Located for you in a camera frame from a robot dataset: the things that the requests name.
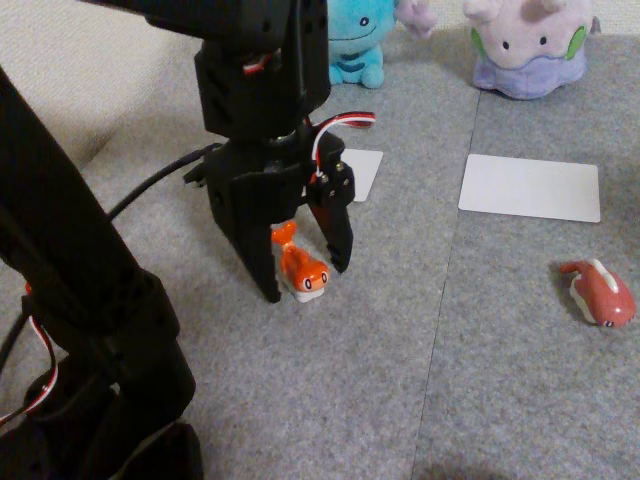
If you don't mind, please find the pale purple Goomy plush toy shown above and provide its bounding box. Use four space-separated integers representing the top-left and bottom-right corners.
461 0 602 102

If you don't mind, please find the red white black servo wire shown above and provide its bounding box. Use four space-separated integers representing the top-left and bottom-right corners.
0 282 60 427
310 110 377 177

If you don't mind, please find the black camera cable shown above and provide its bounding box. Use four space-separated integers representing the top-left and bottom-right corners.
106 147 211 220

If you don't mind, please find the red tuna sushi toy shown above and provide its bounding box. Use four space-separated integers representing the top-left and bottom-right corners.
558 257 638 329

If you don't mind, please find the blue Wooper plush toy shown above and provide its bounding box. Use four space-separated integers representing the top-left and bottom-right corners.
327 0 439 89

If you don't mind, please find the white rectangular card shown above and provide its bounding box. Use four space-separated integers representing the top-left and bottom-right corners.
457 154 601 225
339 148 385 204

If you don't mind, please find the orange shrimp sushi toy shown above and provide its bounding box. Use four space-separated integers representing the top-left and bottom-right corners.
269 221 332 304

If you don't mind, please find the grey carpet tile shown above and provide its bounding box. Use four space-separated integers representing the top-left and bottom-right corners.
412 32 640 480
0 22 482 480

